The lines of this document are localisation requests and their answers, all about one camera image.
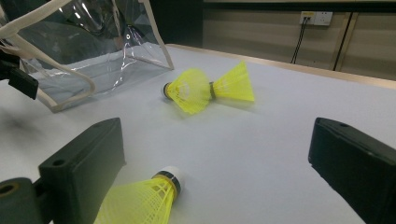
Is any white wall socket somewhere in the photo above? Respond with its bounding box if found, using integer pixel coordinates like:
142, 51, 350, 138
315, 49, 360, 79
299, 10, 333, 26

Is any transparent bag with beige trim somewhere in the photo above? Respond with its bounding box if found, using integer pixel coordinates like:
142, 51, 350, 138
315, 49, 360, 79
0, 0, 176, 114

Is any black power cable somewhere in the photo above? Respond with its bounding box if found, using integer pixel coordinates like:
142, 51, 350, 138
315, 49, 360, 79
290, 18, 308, 64
292, 18, 311, 64

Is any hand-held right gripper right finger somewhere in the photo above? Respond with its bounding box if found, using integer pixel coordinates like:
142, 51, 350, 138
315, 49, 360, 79
307, 117, 396, 224

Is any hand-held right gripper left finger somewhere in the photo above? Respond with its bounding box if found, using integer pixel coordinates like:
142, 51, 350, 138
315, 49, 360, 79
37, 117, 127, 224

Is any white table sheet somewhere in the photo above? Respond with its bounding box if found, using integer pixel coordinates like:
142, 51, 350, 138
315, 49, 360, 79
0, 43, 396, 224

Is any yellow shuttlecock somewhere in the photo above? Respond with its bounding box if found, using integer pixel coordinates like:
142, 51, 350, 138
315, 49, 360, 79
92, 165, 185, 224
208, 60, 256, 103
162, 68, 216, 116

